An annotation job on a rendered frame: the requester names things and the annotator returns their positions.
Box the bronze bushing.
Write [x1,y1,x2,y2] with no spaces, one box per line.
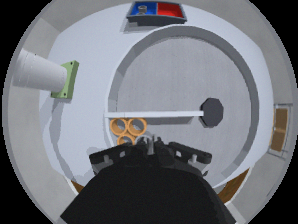
[127,117,147,136]
[117,131,137,145]
[110,117,130,135]

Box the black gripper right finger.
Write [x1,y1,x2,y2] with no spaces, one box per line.
[153,134,212,177]

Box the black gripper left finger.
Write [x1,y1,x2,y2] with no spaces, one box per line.
[89,137,148,176]

